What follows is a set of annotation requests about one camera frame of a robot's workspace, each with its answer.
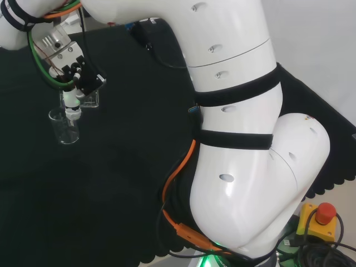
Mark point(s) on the yellow stop button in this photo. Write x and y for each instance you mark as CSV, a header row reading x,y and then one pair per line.
x,y
311,222

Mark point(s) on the green device box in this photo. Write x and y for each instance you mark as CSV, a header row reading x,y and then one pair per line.
x,y
285,244

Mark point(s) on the empty clear glass beaker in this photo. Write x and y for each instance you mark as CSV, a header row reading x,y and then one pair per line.
x,y
66,133

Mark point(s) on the black bench cloth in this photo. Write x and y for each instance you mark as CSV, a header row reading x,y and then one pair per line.
x,y
111,139

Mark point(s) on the blue plug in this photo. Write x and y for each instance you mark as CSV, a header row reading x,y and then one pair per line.
x,y
193,109

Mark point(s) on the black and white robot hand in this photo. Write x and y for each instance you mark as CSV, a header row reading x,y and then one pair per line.
x,y
55,46

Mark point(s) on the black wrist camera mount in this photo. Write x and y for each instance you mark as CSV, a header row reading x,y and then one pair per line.
x,y
89,80

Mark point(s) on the clear glass beaker with water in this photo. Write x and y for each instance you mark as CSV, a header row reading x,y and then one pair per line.
x,y
93,100

